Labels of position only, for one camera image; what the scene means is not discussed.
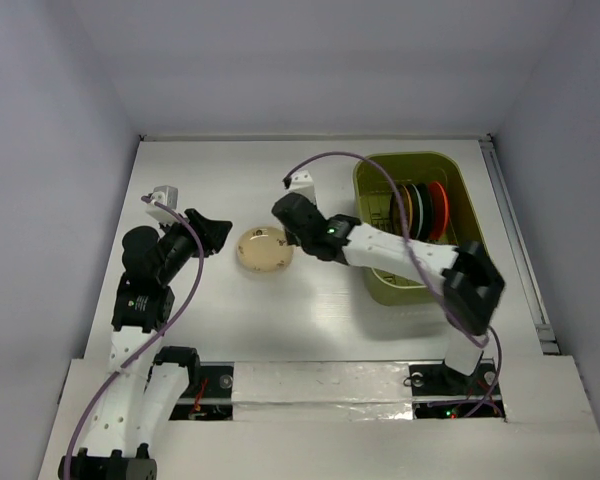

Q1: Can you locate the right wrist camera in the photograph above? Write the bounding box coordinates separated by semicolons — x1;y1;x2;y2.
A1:
283;170;316;204

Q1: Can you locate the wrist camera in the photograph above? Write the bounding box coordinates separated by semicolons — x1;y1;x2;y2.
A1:
141;185;178;224
283;170;316;204

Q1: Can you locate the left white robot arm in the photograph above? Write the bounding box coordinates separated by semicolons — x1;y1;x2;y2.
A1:
58;207;232;479

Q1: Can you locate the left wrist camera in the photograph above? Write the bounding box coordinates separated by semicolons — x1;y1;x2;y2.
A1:
141;185;178;224

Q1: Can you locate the blue white patterned plate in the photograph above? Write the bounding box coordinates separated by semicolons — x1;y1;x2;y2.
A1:
405;184;422;239

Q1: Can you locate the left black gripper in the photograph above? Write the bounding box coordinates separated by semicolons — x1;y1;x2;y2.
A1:
156;208;230;283

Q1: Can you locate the black plate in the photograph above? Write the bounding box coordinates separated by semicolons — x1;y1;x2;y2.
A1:
416;183;434;241

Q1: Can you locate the silver foil tape strip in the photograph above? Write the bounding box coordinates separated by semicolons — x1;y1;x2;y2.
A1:
231;361;413;422

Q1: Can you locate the yellow patterned plate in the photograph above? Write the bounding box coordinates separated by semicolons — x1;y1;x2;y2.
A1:
236;226;294;273

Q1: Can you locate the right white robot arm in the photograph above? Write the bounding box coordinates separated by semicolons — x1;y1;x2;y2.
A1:
272;193;505;392

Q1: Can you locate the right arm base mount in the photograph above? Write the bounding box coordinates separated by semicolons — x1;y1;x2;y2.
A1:
403;362;505;420

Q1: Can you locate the olive green dish rack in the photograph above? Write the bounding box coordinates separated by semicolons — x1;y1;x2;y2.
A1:
353;152;484;306

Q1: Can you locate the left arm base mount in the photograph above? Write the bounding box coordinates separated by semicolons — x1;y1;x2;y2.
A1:
169;362;234;421

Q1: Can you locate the orange plate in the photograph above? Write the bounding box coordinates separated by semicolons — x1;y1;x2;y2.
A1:
428;181;450;240

